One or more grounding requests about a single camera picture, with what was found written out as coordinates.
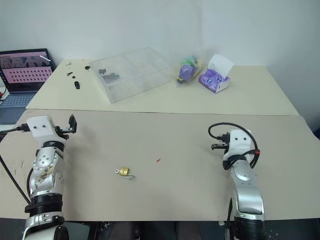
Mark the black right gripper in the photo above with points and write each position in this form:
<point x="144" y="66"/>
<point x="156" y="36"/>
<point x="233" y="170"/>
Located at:
<point x="224" y="146"/>

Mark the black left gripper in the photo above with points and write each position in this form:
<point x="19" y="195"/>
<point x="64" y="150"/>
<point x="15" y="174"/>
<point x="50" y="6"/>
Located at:
<point x="63" y="131"/>

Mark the small brass padlock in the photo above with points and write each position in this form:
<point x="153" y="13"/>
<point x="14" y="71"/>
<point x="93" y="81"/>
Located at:
<point x="124" y="171"/>

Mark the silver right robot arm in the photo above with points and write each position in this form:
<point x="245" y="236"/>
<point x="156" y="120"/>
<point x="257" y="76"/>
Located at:
<point x="247" y="185"/>

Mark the black cylindrical part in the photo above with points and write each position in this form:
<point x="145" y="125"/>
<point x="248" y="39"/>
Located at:
<point x="77" y="84"/>

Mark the black wedge part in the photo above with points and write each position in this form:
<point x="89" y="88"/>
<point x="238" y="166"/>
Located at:
<point x="69" y="73"/>

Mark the tiny red scrap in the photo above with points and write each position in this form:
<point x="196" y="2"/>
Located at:
<point x="158" y="160"/>

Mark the black round part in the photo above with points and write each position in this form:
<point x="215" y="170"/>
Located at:
<point x="87" y="67"/>

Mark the black part in box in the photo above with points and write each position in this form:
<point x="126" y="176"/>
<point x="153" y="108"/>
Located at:
<point x="110" y="76"/>

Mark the small silver screw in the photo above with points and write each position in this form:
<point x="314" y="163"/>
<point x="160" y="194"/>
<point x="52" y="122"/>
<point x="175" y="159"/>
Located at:
<point x="68" y="63"/>

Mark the purple tissue pack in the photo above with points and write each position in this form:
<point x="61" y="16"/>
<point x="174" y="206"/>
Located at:
<point x="212" y="79"/>

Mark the open laptop computer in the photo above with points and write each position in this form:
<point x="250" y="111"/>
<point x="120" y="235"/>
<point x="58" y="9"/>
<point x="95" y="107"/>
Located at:
<point x="23" y="67"/>

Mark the clear plastic compartment box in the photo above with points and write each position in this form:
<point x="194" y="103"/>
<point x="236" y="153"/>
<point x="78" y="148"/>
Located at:
<point x="132" y="75"/>

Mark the clear bag of colourful items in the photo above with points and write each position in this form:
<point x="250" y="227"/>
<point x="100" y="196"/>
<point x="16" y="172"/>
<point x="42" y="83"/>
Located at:
<point x="187" y="72"/>

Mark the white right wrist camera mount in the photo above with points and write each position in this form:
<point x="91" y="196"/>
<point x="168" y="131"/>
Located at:
<point x="238" y="142"/>

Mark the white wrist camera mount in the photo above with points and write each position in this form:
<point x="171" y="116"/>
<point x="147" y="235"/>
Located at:
<point x="40" y="127"/>
<point x="238" y="142"/>

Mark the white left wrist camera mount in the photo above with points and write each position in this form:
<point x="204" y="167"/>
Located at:
<point x="40" y="127"/>

